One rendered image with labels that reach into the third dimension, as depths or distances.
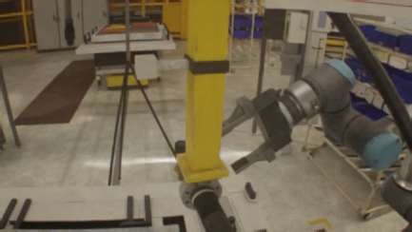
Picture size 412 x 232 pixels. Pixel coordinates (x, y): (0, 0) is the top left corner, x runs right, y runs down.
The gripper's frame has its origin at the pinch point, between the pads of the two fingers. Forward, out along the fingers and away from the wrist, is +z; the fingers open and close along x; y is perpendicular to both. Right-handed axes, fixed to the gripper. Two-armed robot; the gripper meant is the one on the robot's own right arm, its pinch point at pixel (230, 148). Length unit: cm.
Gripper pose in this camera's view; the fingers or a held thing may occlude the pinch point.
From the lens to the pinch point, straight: 61.3
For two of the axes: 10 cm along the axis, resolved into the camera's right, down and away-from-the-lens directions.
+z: -8.4, 5.4, -0.4
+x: 4.4, 7.3, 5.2
